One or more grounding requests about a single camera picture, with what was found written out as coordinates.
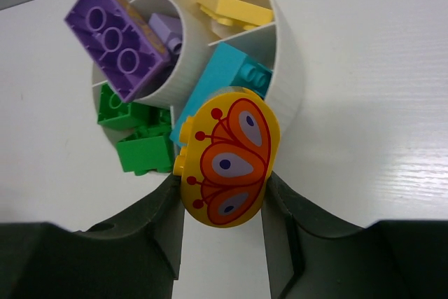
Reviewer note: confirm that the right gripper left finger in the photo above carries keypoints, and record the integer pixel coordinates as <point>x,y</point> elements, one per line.
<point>134,254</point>

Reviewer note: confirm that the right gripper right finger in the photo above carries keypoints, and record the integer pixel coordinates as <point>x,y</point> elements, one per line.
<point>312,253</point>

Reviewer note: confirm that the white divided round container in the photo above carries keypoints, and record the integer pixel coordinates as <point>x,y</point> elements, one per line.
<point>271,45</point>

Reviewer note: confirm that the yellow butterfly lego piece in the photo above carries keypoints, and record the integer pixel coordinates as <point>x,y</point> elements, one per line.
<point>227,155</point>

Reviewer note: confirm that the yellow lego brick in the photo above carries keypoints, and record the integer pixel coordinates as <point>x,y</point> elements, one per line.
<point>236,13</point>

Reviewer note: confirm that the purple curved lego brick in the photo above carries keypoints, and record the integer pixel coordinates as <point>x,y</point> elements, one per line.
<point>118,40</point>

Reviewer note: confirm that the green square lego brick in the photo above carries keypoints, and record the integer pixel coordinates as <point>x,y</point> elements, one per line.
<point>115,114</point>

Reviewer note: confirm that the small green lego brick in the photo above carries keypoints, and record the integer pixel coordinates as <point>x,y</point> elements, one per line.
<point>147,149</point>

